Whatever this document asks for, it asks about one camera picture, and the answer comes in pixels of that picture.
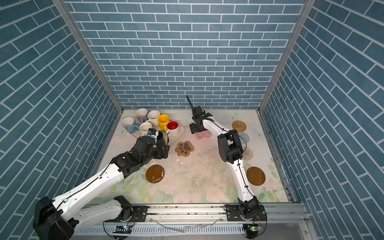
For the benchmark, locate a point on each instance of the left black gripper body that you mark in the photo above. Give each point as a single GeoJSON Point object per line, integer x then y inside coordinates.
{"type": "Point", "coordinates": [156, 153]}

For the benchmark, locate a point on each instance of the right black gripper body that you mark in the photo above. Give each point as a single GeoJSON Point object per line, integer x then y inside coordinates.
{"type": "Point", "coordinates": [195, 128]}

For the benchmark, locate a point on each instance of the pink flower coaster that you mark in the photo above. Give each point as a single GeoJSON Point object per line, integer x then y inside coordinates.
{"type": "Point", "coordinates": [205, 134]}

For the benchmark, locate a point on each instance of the brown round coaster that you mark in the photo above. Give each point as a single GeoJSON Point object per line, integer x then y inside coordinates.
{"type": "Point", "coordinates": [256, 176]}
{"type": "Point", "coordinates": [155, 174]}

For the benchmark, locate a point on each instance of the brown paw coaster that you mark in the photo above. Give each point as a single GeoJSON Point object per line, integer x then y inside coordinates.
{"type": "Point", "coordinates": [184, 149]}

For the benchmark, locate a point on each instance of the woven rattan coaster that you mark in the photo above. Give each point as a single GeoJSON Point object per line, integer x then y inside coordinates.
{"type": "Point", "coordinates": [239, 126]}

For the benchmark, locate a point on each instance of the blue woven round coaster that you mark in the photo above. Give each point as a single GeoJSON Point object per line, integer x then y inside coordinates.
{"type": "Point", "coordinates": [244, 138]}

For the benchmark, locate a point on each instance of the multicolour stitched round coaster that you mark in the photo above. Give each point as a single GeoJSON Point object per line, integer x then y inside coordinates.
{"type": "Point", "coordinates": [247, 154]}

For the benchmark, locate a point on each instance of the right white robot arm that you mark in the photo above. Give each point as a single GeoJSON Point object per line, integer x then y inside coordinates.
{"type": "Point", "coordinates": [231, 152]}

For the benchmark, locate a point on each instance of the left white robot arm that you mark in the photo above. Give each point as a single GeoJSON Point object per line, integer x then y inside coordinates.
{"type": "Point", "coordinates": [61, 217]}

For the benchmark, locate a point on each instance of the black mug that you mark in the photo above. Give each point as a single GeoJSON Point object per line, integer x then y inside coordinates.
{"type": "Point", "coordinates": [162, 136]}

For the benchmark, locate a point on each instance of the plain white mug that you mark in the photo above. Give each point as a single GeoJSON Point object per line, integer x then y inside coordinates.
{"type": "Point", "coordinates": [144, 128]}

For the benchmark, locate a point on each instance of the beige serving tray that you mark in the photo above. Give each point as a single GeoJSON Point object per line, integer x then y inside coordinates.
{"type": "Point", "coordinates": [170, 140]}

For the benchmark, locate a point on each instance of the white mug red inside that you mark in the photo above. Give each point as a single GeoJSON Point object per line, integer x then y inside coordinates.
{"type": "Point", "coordinates": [173, 129]}

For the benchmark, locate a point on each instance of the yellow mug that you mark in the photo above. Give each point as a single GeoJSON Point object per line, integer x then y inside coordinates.
{"type": "Point", "coordinates": [163, 120]}

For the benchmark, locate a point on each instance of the white speckled mug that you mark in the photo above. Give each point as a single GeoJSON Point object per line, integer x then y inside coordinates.
{"type": "Point", "coordinates": [153, 117]}

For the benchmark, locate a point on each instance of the purple mug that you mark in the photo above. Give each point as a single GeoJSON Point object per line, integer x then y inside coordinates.
{"type": "Point", "coordinates": [142, 115]}

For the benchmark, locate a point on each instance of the blue mug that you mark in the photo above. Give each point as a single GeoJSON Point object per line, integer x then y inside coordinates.
{"type": "Point", "coordinates": [130, 125]}

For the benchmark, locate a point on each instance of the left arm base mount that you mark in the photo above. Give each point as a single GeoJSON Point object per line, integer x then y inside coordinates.
{"type": "Point", "coordinates": [133, 214]}

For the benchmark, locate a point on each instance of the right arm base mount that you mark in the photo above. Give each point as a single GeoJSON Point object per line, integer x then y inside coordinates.
{"type": "Point", "coordinates": [237, 213]}

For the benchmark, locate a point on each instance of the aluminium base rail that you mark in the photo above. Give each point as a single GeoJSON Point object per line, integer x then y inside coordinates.
{"type": "Point", "coordinates": [190, 214]}

